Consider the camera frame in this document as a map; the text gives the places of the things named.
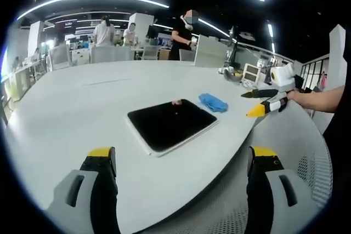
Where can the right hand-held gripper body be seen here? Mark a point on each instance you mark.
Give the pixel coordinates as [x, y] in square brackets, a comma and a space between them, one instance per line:
[285, 79]

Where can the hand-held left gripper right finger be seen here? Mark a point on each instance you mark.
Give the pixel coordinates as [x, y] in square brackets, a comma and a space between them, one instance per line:
[277, 190]

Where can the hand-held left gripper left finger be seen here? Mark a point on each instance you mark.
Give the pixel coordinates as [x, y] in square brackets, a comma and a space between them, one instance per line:
[82, 187]

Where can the blue cleaning cloth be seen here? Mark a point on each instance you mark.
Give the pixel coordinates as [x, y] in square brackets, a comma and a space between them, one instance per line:
[213, 102]

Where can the black tablet with white edge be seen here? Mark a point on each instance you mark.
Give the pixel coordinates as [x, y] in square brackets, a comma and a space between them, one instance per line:
[171, 125]

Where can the person's right hand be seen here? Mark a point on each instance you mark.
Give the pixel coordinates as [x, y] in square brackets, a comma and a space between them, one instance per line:
[297, 97]

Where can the white box device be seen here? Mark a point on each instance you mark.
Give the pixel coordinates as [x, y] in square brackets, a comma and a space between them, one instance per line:
[251, 74]

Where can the white mesh office chair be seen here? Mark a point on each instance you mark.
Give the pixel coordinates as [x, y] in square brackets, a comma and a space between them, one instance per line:
[279, 168]

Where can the white square pillar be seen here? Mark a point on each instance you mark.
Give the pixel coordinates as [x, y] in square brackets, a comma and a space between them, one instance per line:
[336, 57]

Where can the white desk partition panel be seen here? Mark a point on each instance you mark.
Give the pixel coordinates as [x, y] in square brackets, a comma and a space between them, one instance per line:
[210, 51]

